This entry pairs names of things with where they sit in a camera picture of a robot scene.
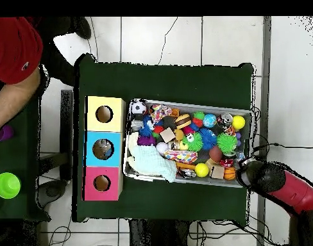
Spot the mint green cloth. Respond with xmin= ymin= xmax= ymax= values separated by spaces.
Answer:
xmin=130 ymin=144 xmax=177 ymax=183

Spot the clear mesh bin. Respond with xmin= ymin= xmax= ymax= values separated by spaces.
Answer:
xmin=122 ymin=97 xmax=253 ymax=189

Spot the wooden box with three holes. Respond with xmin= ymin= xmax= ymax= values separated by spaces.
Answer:
xmin=83 ymin=95 xmax=126 ymax=202

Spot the brown burger toy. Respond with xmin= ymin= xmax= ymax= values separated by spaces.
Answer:
xmin=174 ymin=113 xmax=192 ymax=129

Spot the small soccer ball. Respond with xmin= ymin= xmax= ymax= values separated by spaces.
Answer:
xmin=130 ymin=99 xmax=147 ymax=115

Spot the green spiky ball with eyes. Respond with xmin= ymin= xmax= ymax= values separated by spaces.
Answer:
xmin=182 ymin=131 xmax=203 ymax=152

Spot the large blue spiky ball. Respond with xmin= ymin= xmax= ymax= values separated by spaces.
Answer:
xmin=198 ymin=127 xmax=217 ymax=151

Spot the small globe ball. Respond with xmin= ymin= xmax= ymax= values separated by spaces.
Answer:
xmin=202 ymin=113 xmax=217 ymax=129

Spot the plain yellow ball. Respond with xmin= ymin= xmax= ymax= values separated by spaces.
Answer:
xmin=194 ymin=162 xmax=210 ymax=177

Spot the small orange basketball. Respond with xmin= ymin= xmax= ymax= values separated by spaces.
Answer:
xmin=223 ymin=167 xmax=237 ymax=181

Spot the yellow smiley ball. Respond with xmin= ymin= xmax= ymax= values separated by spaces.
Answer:
xmin=231 ymin=115 xmax=246 ymax=130

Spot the purple cup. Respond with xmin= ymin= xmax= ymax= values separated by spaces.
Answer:
xmin=0 ymin=124 xmax=15 ymax=144

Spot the person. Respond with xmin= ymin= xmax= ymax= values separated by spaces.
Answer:
xmin=0 ymin=16 xmax=92 ymax=136

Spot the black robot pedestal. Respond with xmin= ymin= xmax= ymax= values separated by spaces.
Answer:
xmin=130 ymin=219 xmax=198 ymax=246

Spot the black cable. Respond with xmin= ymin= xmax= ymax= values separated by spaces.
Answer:
xmin=251 ymin=140 xmax=313 ymax=154

